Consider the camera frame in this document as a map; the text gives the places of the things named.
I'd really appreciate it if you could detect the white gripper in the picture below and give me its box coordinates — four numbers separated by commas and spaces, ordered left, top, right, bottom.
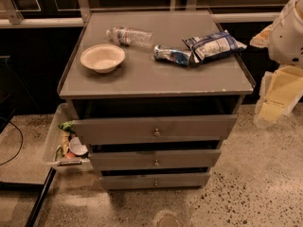
250, 25, 303, 129

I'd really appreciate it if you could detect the grey drawer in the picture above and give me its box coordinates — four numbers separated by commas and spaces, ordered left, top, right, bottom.
100, 172, 210, 190
90, 149, 221, 171
72, 114, 237, 145

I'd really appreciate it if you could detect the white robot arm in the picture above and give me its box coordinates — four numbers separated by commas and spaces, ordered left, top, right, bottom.
250, 0, 303, 129

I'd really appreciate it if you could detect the grey drawer cabinet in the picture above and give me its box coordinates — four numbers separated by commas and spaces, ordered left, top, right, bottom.
57, 10, 257, 191

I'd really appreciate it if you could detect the grey bottom drawer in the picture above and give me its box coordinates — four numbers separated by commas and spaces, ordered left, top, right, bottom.
100, 172, 210, 190

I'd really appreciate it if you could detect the grey top drawer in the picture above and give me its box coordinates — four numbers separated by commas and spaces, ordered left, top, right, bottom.
72, 114, 237, 145

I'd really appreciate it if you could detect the blue white chip bag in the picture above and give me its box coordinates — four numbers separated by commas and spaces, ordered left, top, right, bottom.
183, 30, 246, 63

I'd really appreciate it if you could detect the crushed blue white can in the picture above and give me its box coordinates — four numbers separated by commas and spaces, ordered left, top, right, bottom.
153, 45, 192, 67

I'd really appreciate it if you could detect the clear plastic water bottle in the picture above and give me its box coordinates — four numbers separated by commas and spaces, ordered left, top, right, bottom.
106, 26, 153, 48

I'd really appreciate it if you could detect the white broken cup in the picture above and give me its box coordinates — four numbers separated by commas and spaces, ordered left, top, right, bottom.
69, 137, 88, 156

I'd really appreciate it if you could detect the green crumpled wrapper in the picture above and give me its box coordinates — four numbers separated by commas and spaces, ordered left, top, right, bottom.
59, 121, 75, 133

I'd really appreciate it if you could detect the red round object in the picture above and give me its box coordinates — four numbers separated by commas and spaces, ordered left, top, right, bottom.
64, 152, 76, 159

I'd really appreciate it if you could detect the clear plastic bin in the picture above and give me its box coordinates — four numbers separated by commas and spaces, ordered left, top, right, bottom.
42, 103, 93, 174

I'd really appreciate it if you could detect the metal railing frame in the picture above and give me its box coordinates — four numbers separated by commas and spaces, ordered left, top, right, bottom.
0, 0, 290, 27

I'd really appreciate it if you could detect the black cable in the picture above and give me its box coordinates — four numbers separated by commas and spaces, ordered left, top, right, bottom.
0, 116, 25, 166

